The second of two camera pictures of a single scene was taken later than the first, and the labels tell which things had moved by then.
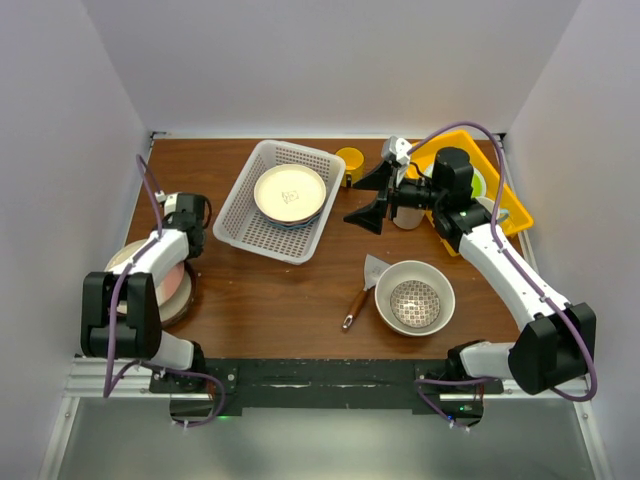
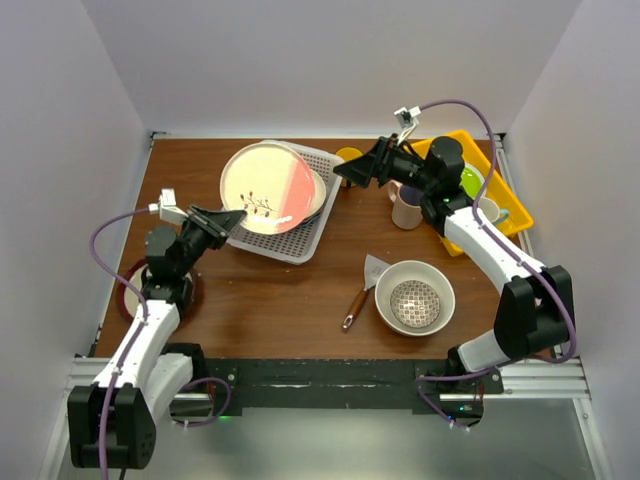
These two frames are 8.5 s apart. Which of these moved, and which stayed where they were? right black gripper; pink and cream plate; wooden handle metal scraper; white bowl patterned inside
Moved: pink and cream plate; right black gripper
Stayed: wooden handle metal scraper; white bowl patterned inside
